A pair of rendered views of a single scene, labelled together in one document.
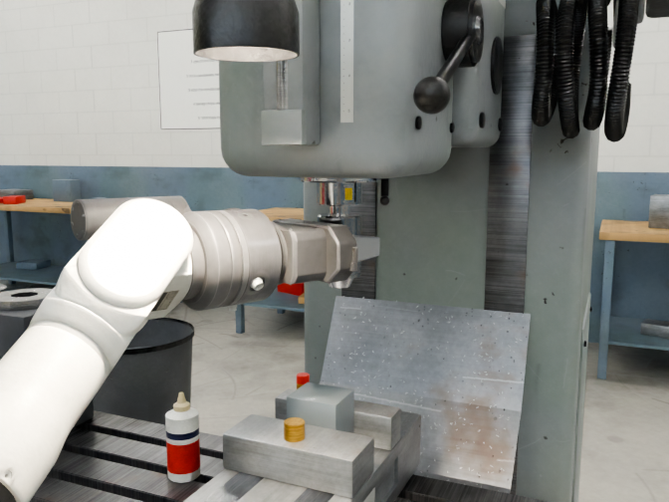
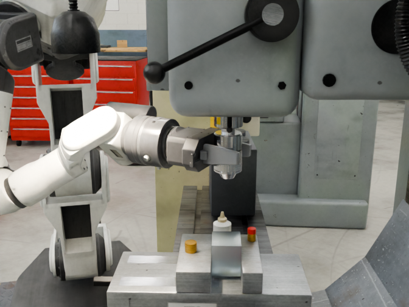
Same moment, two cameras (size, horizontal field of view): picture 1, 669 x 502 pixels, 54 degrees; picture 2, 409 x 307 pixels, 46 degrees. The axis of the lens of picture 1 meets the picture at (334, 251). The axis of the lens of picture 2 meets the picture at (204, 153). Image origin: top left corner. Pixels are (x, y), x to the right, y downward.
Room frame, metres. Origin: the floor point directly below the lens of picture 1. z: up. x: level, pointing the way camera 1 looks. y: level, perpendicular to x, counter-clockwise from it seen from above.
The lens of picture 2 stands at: (0.35, -0.71, 1.45)
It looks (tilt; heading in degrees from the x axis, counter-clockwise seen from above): 16 degrees down; 67
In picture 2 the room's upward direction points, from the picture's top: straight up
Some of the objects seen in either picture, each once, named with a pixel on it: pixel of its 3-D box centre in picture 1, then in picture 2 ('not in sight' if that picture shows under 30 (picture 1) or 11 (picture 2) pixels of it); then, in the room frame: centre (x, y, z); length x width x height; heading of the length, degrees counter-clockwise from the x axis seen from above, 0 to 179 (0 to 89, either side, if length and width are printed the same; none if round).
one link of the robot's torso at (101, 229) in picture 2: not in sight; (81, 250); (0.54, 0.85, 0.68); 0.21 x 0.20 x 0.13; 81
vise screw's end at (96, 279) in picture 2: not in sight; (104, 281); (0.49, 0.11, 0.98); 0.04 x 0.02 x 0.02; 156
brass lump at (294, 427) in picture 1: (294, 429); (190, 246); (0.64, 0.04, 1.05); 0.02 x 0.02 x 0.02
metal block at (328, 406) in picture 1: (321, 418); (226, 253); (0.70, 0.02, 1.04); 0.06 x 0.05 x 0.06; 66
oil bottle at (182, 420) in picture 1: (182, 433); (222, 234); (0.77, 0.19, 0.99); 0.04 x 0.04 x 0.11
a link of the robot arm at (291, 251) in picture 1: (270, 255); (179, 146); (0.63, 0.06, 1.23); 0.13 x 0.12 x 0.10; 42
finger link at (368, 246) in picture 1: (358, 249); (219, 156); (0.66, -0.03, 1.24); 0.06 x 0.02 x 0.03; 132
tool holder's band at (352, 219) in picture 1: (339, 218); (227, 135); (0.69, -0.01, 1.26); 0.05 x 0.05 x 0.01
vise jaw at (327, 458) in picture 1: (298, 452); (195, 261); (0.64, 0.04, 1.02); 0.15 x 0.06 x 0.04; 66
